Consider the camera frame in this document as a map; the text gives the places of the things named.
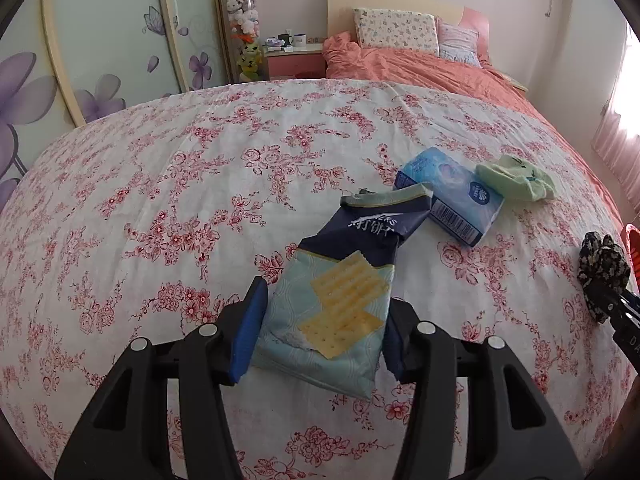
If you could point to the orange plastic trash basket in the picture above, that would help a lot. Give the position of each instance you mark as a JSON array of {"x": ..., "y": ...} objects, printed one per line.
[{"x": 631, "y": 238}]

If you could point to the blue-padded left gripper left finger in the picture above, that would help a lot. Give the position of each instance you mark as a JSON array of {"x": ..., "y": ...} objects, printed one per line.
[{"x": 245, "y": 324}]

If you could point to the cracker snack bag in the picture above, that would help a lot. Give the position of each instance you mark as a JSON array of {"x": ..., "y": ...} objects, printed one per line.
[{"x": 326, "y": 318}]

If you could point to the blue tissue pack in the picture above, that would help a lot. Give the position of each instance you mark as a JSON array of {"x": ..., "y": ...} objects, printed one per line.
[{"x": 462, "y": 204}]

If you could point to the beige pink headboard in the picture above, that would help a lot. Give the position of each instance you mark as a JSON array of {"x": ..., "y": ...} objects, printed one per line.
[{"x": 340, "y": 18}]

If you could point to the white mug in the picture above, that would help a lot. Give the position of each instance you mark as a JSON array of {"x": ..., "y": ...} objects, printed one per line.
[{"x": 300, "y": 40}]

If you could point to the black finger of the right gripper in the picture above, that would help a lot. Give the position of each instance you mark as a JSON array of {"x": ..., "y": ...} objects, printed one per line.
[{"x": 623, "y": 312}]

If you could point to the floral white bed sheet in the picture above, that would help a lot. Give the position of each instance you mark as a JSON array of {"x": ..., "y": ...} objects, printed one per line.
[{"x": 149, "y": 221}]

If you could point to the pink striped pillow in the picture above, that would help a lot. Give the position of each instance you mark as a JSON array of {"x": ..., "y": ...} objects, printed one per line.
[{"x": 458, "y": 44}]

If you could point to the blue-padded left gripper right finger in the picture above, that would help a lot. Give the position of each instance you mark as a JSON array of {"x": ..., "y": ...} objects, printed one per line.
[{"x": 397, "y": 352}]

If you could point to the pink white nightstand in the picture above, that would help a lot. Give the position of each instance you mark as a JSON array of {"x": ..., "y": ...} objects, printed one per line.
[{"x": 305, "y": 62}]

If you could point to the flower-patterned sliding wardrobe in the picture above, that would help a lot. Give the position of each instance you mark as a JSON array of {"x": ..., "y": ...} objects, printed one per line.
[{"x": 68, "y": 62}]

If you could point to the salmon pink duvet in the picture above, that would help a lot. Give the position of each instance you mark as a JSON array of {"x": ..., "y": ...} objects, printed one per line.
[{"x": 346, "y": 59}]

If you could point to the clear tube of plush toys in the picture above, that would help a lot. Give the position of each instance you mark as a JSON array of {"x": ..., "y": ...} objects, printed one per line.
[{"x": 244, "y": 39}]

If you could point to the black white floral scrunchie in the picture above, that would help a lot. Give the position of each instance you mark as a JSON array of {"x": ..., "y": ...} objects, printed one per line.
[{"x": 603, "y": 273}]

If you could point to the pink curtain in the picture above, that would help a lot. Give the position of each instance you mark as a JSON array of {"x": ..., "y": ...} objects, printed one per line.
[{"x": 617, "y": 138}]

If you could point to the light green sock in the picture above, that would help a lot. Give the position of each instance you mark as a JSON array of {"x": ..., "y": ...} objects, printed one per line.
[{"x": 517, "y": 179}]

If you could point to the floral print pillow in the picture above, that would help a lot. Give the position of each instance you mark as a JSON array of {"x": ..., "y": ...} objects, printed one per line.
[{"x": 396, "y": 29}]

